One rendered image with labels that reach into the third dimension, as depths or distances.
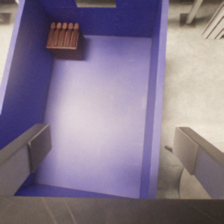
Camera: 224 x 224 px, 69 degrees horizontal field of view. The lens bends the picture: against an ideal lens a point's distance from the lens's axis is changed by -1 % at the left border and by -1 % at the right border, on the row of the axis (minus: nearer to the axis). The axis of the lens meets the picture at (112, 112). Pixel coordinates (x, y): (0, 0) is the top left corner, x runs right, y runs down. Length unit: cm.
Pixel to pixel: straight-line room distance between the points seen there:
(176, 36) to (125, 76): 45
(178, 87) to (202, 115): 17
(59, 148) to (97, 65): 33
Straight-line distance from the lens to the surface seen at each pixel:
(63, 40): 62
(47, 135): 16
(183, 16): 104
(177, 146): 17
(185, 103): 85
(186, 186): 59
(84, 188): 61
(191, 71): 91
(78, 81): 63
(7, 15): 127
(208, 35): 99
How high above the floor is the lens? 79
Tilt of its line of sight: 79 degrees down
